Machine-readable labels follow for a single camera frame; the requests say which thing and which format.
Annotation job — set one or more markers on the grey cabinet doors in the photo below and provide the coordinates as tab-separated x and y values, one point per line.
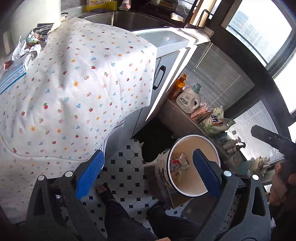
166	69

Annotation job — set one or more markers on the red white patterned wrapper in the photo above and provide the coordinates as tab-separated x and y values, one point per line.
174	164

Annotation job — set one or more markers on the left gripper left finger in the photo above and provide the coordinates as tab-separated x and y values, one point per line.
87	173

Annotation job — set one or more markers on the white round trash bin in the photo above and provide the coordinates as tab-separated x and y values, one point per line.
186	182

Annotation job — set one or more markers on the floral white tablecloth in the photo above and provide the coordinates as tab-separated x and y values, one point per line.
87	79

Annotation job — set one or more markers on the silver foil bag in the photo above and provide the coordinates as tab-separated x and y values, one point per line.
184	164

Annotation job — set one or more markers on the blue white carton box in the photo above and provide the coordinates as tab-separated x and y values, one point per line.
17	70

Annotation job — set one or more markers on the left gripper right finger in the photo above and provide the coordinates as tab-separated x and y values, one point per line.
210	173

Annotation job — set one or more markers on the yellow detergent jug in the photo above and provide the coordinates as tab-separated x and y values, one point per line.
108	5

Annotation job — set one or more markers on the green white refill pouch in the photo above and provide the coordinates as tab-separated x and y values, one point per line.
216	122

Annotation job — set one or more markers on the colourful foil snack wrapper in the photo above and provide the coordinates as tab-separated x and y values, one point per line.
39	35

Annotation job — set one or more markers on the white cylindrical appliance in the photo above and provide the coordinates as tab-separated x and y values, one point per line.
27	16

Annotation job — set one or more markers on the wooden cutting board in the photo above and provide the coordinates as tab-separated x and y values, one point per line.
202	12

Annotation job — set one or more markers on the pink faucet ornament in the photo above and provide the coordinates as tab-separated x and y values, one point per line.
125	5

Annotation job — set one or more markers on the white laundry detergent bottle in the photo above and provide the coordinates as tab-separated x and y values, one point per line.
189	99

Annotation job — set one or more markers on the crumpled white tissue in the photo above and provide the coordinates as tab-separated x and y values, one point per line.
21	49

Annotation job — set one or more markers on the person's right hand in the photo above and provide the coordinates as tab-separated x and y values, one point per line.
282	185

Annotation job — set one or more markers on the stainless steel sink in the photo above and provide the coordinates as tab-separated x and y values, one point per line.
130	21

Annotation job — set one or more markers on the orange bottle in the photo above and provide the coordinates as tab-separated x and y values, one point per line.
177	88

